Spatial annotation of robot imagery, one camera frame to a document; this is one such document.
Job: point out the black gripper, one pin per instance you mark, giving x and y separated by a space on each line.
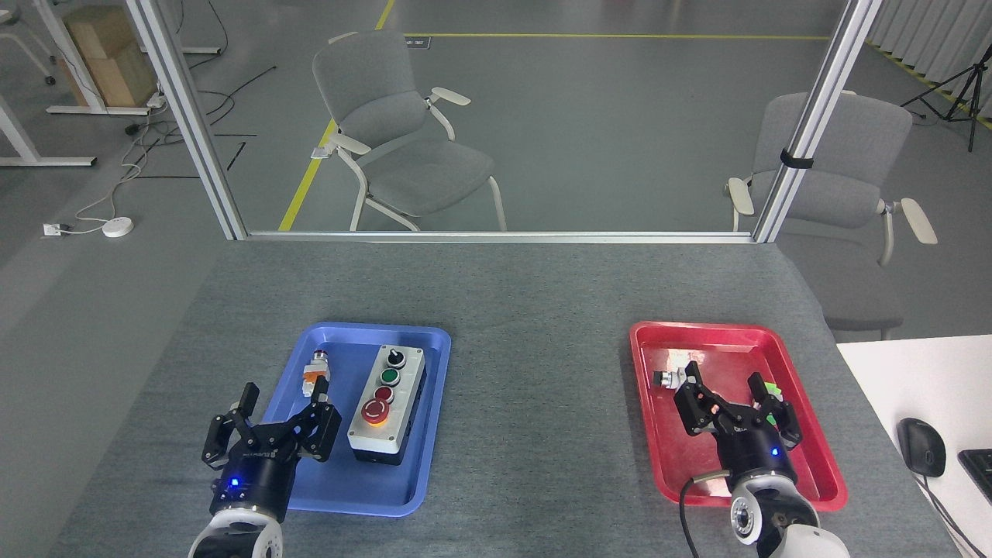
756 459
256 480

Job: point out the grey control box with buttons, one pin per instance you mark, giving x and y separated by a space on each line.
386 411

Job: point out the brown cardboard box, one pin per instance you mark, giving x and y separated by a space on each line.
112 58

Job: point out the red plastic tray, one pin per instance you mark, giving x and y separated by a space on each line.
674 465

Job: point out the blue plastic tray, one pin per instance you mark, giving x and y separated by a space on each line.
353 480

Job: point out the white side table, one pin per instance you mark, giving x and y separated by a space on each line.
907 372

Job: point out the black computer mouse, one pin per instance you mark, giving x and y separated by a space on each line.
921 446

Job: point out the black keyboard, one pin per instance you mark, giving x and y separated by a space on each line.
978 471

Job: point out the grey chair with white armrests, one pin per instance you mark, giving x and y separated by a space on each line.
841 178
403 139

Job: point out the white round floor device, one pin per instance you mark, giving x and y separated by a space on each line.
118 227

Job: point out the black tripod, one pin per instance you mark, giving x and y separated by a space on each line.
970 85

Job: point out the grey pleated curtain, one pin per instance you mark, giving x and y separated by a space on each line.
938 39

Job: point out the green push-button switch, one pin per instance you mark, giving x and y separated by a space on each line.
769 386

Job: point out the orange white push-button switch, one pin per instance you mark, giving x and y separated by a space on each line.
316 376

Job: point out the black white push-button switch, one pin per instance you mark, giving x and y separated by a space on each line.
668 378

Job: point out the white wall socket plug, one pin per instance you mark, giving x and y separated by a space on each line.
53 229

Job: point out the silver aluminium rail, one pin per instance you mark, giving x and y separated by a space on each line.
496 236

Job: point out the white desk frame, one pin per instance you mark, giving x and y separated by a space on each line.
23 147

